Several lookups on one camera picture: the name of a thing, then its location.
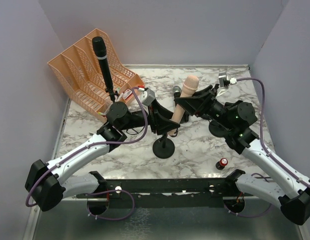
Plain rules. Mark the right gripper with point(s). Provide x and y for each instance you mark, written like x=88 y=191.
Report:
x=208 y=99

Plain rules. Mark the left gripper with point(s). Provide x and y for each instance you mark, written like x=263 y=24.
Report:
x=153 y=117

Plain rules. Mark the peach pink microphone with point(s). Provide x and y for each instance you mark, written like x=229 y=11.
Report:
x=189 y=87

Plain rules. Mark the black microphone silver grille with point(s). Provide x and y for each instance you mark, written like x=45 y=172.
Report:
x=176 y=91

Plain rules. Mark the black tripod microphone stand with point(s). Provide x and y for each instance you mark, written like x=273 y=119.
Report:
x=113 y=94

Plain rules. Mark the black microphone white band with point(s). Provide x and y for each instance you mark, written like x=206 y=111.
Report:
x=100 y=51

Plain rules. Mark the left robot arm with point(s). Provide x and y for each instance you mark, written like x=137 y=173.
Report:
x=49 y=182

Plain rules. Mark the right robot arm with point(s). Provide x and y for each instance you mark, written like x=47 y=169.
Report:
x=289 y=191

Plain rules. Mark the red white staples box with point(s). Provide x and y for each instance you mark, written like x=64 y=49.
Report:
x=126 y=94

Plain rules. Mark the red black small bottle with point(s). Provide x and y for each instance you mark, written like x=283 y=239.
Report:
x=221 y=164

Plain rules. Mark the peach plastic file organizer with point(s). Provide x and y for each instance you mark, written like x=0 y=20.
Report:
x=79 y=73

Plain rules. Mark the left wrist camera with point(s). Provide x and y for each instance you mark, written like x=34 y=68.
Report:
x=147 y=97

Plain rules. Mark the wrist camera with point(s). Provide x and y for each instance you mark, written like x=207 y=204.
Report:
x=225 y=83
x=147 y=97

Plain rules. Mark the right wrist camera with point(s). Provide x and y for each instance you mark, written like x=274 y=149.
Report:
x=225 y=83

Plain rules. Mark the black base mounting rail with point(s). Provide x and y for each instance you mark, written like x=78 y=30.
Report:
x=165 y=192

